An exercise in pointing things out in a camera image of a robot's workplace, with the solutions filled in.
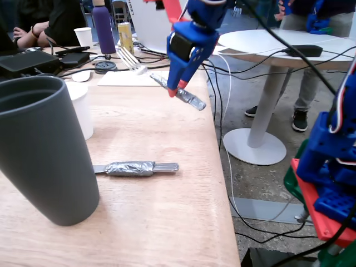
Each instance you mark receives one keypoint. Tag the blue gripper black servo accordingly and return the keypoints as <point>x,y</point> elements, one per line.
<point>182,59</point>

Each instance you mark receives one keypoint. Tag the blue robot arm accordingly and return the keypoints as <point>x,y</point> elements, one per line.
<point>325,155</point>

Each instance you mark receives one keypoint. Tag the small blue robot arm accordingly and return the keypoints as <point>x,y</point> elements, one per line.
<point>317,22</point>

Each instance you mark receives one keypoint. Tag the hand of person in black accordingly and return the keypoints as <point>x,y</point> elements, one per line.
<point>23,32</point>

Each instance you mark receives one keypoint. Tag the white laptop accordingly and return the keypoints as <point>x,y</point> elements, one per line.
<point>147,27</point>

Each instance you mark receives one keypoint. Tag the white flat pad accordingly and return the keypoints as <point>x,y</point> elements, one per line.
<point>119,79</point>

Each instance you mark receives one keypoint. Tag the yellow drink can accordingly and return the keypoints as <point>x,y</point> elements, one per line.
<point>125,36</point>

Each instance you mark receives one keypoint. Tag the black round lid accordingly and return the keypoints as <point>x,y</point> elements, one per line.
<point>105,66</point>

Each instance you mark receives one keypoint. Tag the purple metal bottle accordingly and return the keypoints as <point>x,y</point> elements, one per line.
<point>104,30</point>

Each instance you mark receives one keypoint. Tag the white computer mouse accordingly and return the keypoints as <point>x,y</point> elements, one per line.
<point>82,76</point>

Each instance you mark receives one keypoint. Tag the white paper cup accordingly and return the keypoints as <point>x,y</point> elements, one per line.
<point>84,37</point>

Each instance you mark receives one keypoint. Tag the white plastic cup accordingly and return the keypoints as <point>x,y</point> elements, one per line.
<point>83,111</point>

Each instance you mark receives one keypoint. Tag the flat black power brick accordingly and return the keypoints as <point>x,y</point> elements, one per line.
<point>75,59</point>

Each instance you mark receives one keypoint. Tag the black power adapter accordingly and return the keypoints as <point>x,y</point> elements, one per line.
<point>306,51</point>

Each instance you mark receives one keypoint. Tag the person in black shirt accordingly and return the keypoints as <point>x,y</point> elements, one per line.
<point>66,19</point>

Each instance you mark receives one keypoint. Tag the large black box device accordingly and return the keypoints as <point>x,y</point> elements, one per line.
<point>27,62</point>

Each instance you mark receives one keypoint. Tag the green table clamp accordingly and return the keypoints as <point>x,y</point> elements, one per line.
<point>292,183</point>

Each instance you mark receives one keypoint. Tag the gray plastic cup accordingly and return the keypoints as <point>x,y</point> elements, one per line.
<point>41,153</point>

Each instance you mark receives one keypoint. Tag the black bag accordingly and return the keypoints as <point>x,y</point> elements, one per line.
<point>267,258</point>

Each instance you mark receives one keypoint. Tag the red camera mount with camera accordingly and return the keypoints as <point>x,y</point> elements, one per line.
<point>172,8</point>

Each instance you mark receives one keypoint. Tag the white round pedestal table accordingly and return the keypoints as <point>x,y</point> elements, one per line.
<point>267,111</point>

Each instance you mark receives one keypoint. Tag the red robot base plate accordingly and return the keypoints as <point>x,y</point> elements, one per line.
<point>320,217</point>

